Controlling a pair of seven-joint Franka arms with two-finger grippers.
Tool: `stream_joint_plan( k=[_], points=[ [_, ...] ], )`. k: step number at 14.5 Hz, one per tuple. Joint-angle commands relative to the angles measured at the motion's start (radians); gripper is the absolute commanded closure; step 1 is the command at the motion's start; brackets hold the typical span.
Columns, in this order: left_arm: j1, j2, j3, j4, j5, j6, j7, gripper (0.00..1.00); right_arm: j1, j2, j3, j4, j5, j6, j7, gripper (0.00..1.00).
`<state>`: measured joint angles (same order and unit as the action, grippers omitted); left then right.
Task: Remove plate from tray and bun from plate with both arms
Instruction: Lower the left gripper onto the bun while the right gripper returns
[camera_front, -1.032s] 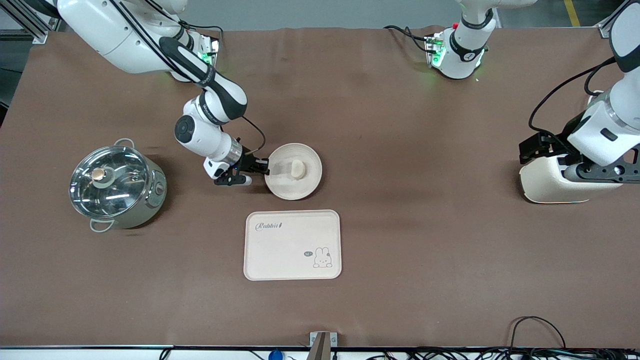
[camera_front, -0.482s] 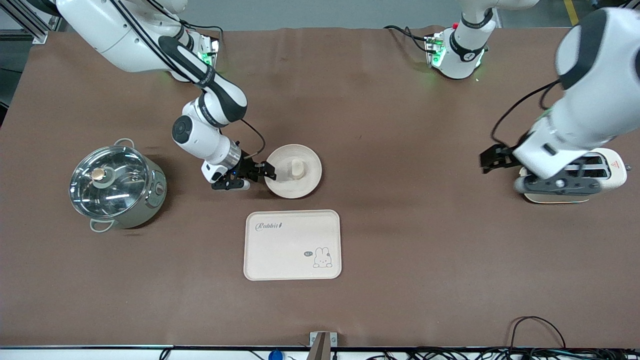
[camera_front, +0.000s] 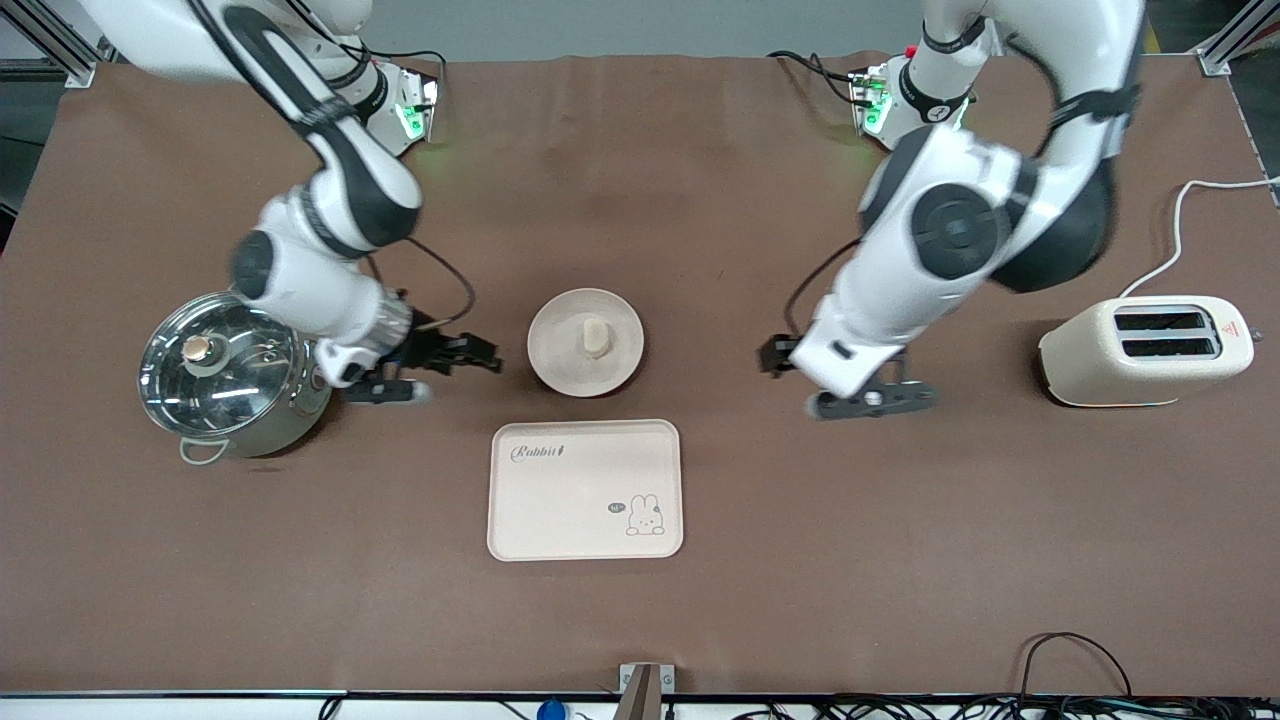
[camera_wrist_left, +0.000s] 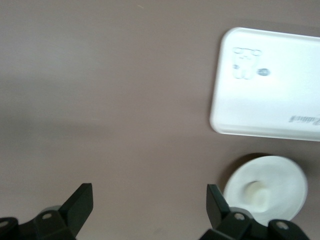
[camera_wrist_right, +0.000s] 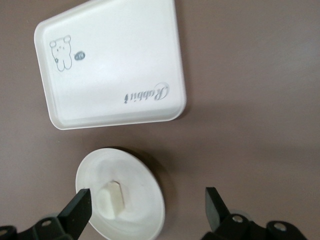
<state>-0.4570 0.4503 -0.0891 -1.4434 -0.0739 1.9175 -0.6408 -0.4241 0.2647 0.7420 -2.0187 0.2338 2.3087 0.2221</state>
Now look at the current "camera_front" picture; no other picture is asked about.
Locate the round beige plate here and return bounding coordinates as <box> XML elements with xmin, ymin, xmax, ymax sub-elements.
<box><xmin>527</xmin><ymin>288</ymin><xmax>645</xmax><ymax>398</ymax></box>

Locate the steel pot with glass lid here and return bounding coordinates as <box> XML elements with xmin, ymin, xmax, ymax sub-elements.
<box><xmin>137</xmin><ymin>277</ymin><xmax>336</xmax><ymax>466</ymax></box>

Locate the glass pot lid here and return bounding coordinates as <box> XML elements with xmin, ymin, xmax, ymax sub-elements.
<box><xmin>138</xmin><ymin>290</ymin><xmax>301</xmax><ymax>438</ymax></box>

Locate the brown table cloth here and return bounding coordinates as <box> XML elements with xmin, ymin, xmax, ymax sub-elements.
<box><xmin>0</xmin><ymin>52</ymin><xmax>1280</xmax><ymax>696</ymax></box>

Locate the beige rabbit print tray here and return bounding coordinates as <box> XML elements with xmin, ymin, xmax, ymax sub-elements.
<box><xmin>487</xmin><ymin>419</ymin><xmax>684</xmax><ymax>562</ymax></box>

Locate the cream two-slot toaster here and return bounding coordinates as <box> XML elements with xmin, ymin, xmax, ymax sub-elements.
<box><xmin>1038</xmin><ymin>295</ymin><xmax>1256</xmax><ymax>408</ymax></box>

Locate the black left arm base cable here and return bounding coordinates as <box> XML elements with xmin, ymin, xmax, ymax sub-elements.
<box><xmin>765</xmin><ymin>49</ymin><xmax>863</xmax><ymax>107</ymax></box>

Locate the black arm base cable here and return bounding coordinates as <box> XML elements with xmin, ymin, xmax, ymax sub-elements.
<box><xmin>765</xmin><ymin>49</ymin><xmax>863</xmax><ymax>107</ymax></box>
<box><xmin>360</xmin><ymin>40</ymin><xmax>448</xmax><ymax>83</ymax></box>

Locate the black right arm base cable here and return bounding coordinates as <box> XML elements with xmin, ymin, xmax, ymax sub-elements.
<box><xmin>360</xmin><ymin>40</ymin><xmax>448</xmax><ymax>83</ymax></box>

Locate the grey metal bracket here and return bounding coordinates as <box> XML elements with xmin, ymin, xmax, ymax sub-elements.
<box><xmin>618</xmin><ymin>662</ymin><xmax>676</xmax><ymax>720</ymax></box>

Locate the black looped cable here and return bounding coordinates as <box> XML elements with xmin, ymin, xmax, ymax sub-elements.
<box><xmin>1018</xmin><ymin>632</ymin><xmax>1133</xmax><ymax>701</ymax></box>

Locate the white toaster cord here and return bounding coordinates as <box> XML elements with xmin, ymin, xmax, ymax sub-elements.
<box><xmin>1118</xmin><ymin>177</ymin><xmax>1280</xmax><ymax>299</ymax></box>

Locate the black cable bundle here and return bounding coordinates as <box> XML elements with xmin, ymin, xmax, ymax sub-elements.
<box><xmin>740</xmin><ymin>694</ymin><xmax>1280</xmax><ymax>720</ymax></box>

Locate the aluminium frame profile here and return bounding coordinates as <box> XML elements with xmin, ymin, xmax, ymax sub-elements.
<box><xmin>0</xmin><ymin>0</ymin><xmax>136</xmax><ymax>89</ymax></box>
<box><xmin>1195</xmin><ymin>0</ymin><xmax>1280</xmax><ymax>77</ymax></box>

